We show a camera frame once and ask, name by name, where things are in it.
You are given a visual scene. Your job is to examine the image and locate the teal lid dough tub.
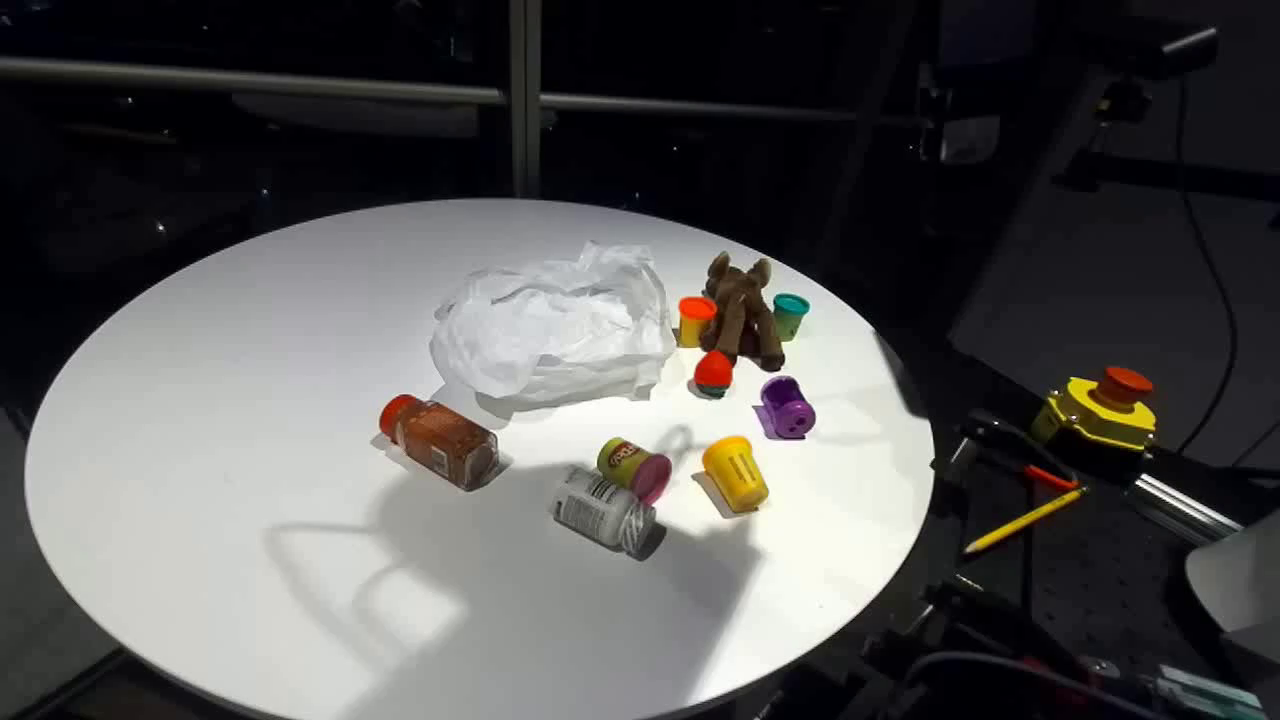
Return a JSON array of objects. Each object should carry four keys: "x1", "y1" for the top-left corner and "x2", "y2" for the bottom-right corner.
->
[{"x1": 770, "y1": 289, "x2": 811, "y2": 343}]

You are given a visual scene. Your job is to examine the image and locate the horizontal metal window rail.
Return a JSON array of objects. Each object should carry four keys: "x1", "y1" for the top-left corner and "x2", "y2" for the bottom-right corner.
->
[{"x1": 0, "y1": 54, "x2": 936, "y2": 134}]

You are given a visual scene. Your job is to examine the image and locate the vertical metal window post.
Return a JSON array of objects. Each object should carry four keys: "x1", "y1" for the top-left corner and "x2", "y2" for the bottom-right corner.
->
[{"x1": 504, "y1": 0, "x2": 548, "y2": 202}]

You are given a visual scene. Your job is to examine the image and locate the teal handled tool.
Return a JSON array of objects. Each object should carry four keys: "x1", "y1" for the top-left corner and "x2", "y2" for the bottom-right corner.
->
[{"x1": 1152, "y1": 659, "x2": 1271, "y2": 720}]

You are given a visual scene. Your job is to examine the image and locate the orange lid yellow dough tub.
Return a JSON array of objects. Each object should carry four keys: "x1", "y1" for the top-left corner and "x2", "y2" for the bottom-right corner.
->
[{"x1": 672, "y1": 291, "x2": 723, "y2": 354}]

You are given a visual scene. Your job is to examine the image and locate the yellow emergency stop red button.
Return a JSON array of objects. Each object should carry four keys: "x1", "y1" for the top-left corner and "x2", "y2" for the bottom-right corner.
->
[{"x1": 1029, "y1": 366, "x2": 1165, "y2": 458}]

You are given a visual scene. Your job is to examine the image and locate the brown spice bottle orange cap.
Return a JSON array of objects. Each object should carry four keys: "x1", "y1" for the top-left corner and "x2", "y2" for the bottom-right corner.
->
[{"x1": 378, "y1": 392, "x2": 504, "y2": 497}]

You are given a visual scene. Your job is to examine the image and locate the aluminium bar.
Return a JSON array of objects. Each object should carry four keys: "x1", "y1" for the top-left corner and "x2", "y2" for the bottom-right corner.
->
[{"x1": 1123, "y1": 473, "x2": 1251, "y2": 546}]

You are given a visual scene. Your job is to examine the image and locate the grey rounded cover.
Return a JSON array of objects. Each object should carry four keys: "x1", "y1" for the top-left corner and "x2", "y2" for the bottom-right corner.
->
[{"x1": 1180, "y1": 511, "x2": 1280, "y2": 666}]

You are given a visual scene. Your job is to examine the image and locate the red lid dough tub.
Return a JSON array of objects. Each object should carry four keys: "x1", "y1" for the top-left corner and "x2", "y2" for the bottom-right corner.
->
[{"x1": 692, "y1": 350, "x2": 741, "y2": 399}]

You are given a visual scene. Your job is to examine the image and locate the yellow pencil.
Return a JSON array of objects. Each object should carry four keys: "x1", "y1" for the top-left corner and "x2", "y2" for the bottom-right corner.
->
[{"x1": 961, "y1": 483, "x2": 1092, "y2": 562}]

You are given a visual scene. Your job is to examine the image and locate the white plastic bag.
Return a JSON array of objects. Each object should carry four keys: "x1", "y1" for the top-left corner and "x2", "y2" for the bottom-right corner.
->
[{"x1": 425, "y1": 240, "x2": 681, "y2": 417}]

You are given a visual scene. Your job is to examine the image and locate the purple dough tub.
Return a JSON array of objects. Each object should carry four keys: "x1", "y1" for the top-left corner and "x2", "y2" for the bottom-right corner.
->
[{"x1": 754, "y1": 371, "x2": 819, "y2": 445}]

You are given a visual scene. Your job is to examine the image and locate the red handled tool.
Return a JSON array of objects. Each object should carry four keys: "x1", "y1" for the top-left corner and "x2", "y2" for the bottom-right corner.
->
[{"x1": 1017, "y1": 459, "x2": 1086, "y2": 497}]

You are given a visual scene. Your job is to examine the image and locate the thin black hanging cable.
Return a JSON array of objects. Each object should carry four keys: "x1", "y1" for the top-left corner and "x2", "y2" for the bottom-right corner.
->
[{"x1": 1169, "y1": 73, "x2": 1246, "y2": 458}]

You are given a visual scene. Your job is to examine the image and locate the clear spice jar white contents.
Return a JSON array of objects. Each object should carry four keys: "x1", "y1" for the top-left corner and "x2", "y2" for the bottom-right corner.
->
[{"x1": 553, "y1": 464, "x2": 672, "y2": 562}]

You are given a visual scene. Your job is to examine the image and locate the grey floor cable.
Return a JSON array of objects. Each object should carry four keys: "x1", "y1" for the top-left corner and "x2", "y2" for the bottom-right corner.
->
[{"x1": 903, "y1": 650, "x2": 1165, "y2": 720}]

